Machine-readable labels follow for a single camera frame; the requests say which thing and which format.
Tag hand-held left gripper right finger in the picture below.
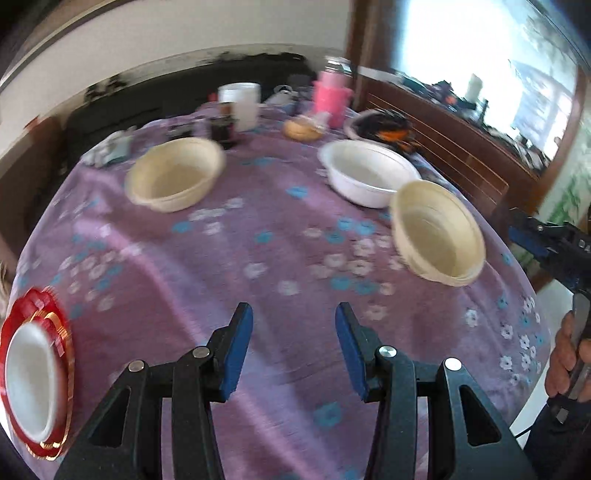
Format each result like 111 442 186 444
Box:
335 302 539 480

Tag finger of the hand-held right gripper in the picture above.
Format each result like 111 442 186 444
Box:
509 209 561 273

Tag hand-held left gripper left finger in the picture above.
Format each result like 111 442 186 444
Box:
54 302 254 480

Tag cream bowl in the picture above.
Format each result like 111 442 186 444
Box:
389 180 486 288
126 137 227 213

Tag red gold-rimmed plate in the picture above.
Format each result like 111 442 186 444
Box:
25 309 75 452

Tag large white bowl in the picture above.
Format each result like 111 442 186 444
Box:
318 140 422 209

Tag red bowl white inside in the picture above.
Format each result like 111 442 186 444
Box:
0 286 75 461

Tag small white bowl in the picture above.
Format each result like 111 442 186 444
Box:
4 323 61 441

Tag person's right hand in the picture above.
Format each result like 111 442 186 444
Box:
544 310 578 397

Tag purple floral tablecloth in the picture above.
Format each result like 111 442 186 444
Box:
14 104 550 480

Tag wooden chair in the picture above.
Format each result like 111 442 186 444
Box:
355 67 541 259

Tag dark bowl of food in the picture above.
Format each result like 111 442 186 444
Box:
344 110 416 148

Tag window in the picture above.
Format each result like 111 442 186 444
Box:
397 0 583 158

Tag bread roll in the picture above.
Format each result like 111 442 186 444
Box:
283 115 324 141

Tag grey white cloth pile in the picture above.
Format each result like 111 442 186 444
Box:
83 131 134 167

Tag pink bottle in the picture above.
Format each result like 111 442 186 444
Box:
314 56 354 129

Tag white plastic jar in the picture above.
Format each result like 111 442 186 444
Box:
218 83 260 132

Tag black sofa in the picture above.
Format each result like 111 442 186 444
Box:
60 53 319 153

